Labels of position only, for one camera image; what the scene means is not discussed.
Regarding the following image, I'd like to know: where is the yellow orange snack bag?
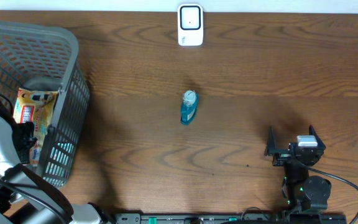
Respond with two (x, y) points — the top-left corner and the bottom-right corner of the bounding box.
(13, 88), (58, 166)

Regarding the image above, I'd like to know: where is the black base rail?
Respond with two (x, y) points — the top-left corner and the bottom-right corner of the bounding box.
(114, 213), (347, 224)

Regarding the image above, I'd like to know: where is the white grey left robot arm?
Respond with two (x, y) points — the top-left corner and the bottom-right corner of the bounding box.
(0, 94), (116, 223)

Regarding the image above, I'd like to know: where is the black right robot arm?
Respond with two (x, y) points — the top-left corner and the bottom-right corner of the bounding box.
(265, 126), (332, 212)

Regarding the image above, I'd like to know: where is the dark grey plastic basket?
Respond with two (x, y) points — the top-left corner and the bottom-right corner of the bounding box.
(0, 21), (90, 188)

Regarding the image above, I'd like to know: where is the teal mouthwash bottle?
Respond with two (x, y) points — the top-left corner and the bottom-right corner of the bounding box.
(180, 90), (199, 125)

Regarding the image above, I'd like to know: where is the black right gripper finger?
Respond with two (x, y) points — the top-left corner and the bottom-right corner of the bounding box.
(264, 126), (276, 156)
(309, 125), (326, 149)

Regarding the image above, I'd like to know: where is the white barcode scanner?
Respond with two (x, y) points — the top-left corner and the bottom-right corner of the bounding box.
(177, 4), (204, 47)

